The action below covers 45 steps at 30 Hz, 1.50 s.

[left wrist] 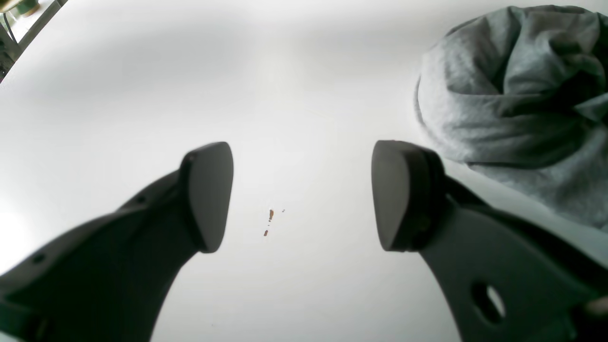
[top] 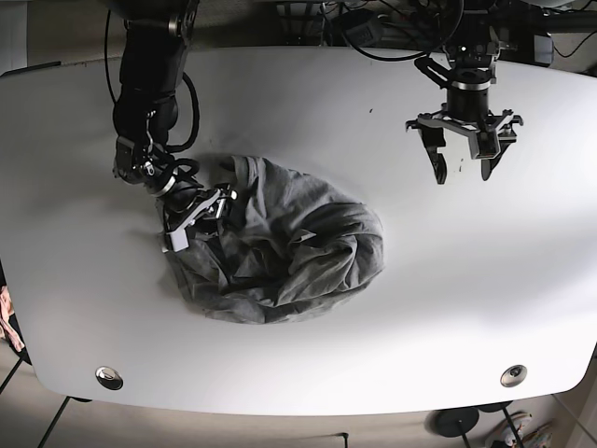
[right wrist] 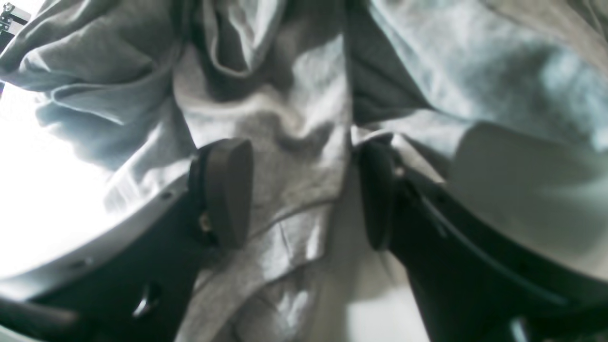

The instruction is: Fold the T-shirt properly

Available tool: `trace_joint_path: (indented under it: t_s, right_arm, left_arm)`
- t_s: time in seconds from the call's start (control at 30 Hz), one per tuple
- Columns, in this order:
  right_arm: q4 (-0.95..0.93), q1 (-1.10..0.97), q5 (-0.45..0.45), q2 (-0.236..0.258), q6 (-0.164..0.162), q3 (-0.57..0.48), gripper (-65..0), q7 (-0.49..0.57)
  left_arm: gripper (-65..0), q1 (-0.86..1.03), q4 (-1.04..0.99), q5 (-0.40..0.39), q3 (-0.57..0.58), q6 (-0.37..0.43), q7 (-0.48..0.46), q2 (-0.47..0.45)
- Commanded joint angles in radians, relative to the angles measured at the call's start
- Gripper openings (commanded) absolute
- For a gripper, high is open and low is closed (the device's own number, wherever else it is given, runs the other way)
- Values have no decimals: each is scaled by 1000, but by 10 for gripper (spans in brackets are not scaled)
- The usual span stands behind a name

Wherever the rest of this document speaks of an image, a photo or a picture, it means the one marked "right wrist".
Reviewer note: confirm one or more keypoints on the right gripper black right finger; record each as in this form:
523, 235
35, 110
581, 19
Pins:
471, 283

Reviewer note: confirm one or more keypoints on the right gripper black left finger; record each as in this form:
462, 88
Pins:
134, 282

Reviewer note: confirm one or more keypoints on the light grey T-shirt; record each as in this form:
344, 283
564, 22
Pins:
503, 102

